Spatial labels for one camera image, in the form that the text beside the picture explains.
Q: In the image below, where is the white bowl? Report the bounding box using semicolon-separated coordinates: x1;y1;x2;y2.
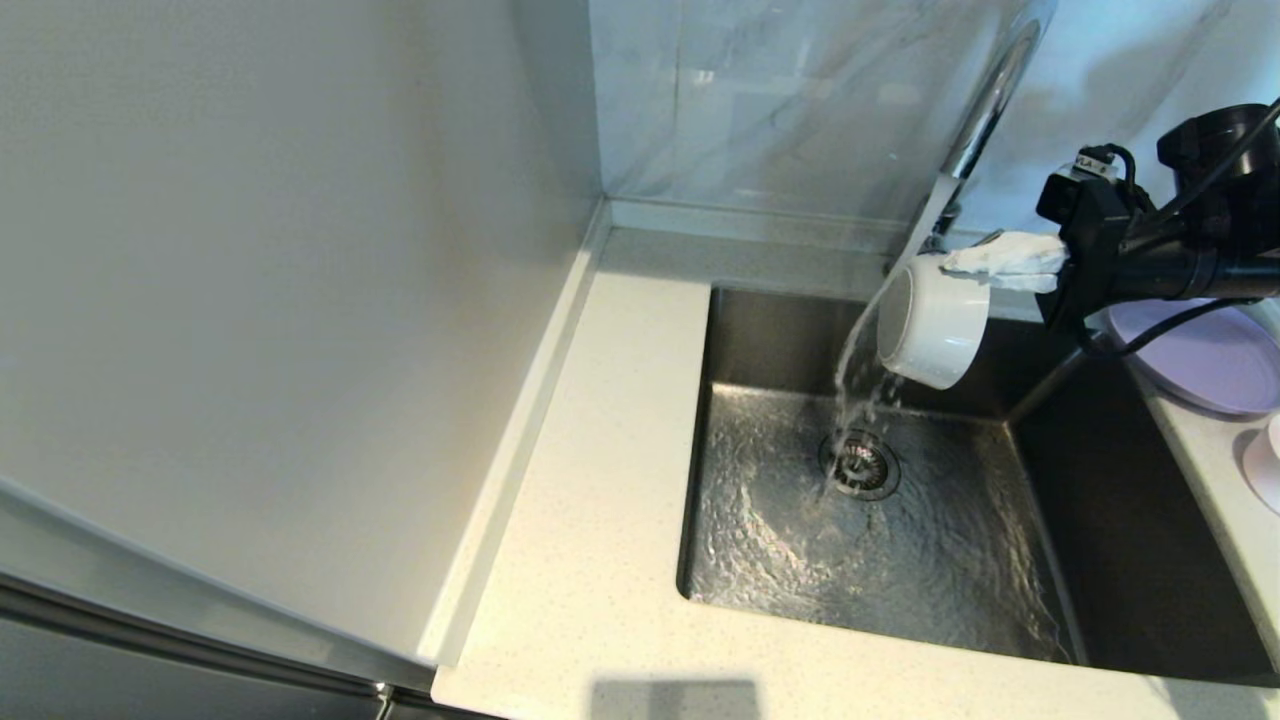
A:
877;252;992;391

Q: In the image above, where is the stainless steel sink basin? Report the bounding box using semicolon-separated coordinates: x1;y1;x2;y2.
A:
676;283;1276;686

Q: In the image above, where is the running tap water stream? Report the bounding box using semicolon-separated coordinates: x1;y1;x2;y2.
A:
825;175;956;493

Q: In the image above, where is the chrome gooseneck faucet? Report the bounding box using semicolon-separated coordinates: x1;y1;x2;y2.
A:
885;0;1059;271

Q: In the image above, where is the purple plate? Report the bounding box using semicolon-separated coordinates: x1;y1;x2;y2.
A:
1108;297;1280;417

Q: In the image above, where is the round metal drain strainer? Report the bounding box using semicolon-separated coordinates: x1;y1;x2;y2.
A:
818;429;902;502

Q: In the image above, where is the pale pink cup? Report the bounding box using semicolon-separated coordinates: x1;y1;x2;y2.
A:
1240;412;1280;517

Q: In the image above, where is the white tall cabinet side panel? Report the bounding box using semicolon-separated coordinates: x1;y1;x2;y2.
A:
0;0;611;693

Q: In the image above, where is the stainless steel appliance front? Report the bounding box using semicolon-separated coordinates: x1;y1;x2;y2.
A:
0;578;511;720

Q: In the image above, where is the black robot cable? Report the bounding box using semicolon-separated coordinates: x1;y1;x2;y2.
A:
1085;95;1280;359

